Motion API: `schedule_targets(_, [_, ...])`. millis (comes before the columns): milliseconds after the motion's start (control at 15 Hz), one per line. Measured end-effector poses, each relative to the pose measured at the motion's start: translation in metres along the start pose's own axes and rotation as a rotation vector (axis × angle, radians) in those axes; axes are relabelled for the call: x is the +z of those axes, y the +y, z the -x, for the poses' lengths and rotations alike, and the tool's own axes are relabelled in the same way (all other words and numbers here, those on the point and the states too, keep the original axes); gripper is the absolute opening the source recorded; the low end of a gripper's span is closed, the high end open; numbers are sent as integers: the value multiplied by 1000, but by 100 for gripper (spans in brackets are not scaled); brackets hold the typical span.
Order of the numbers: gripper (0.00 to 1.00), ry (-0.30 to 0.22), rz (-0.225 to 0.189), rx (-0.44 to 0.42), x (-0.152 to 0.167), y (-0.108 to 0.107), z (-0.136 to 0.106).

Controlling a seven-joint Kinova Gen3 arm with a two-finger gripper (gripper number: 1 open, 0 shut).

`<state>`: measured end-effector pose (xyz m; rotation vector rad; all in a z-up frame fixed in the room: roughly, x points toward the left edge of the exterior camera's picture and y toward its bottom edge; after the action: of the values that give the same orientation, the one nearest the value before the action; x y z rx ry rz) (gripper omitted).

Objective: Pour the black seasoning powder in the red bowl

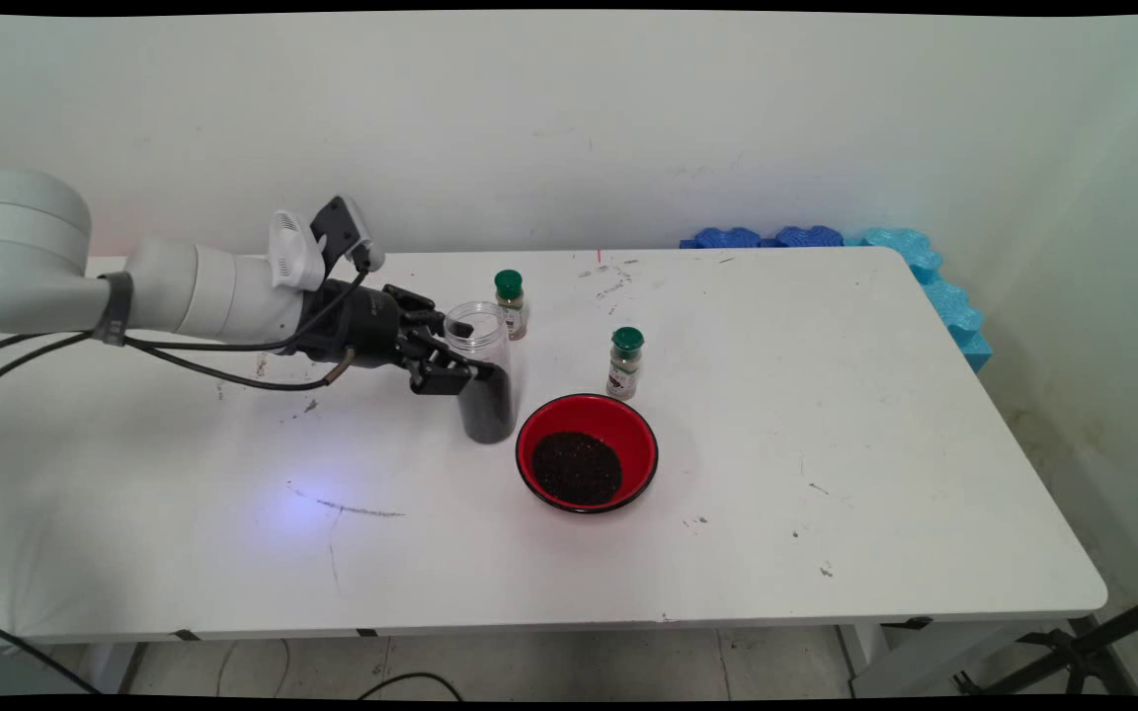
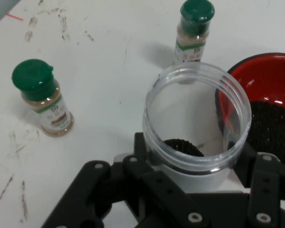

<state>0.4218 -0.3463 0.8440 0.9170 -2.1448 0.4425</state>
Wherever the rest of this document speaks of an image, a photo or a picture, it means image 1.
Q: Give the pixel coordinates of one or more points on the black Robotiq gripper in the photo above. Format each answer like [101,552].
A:
[357,326]

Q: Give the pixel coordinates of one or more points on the green cap spice bottle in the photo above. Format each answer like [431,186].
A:
[511,286]
[624,370]

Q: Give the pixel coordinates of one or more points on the clear jar with black grains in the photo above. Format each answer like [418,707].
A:
[490,415]

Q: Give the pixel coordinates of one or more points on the dark blue foam tile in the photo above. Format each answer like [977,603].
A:
[811,237]
[727,238]

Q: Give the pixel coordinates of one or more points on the light blue foam tile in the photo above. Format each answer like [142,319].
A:
[954,316]

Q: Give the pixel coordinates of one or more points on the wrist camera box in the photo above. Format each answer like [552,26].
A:
[342,227]

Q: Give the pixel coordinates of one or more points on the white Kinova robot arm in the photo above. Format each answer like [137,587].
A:
[184,291]

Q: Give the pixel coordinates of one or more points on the white table leg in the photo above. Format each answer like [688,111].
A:
[113,667]
[910,662]

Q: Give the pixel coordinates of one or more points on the red bowl with black grains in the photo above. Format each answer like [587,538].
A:
[579,469]

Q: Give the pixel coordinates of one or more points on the black tripod stand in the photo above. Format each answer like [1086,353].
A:
[1083,652]

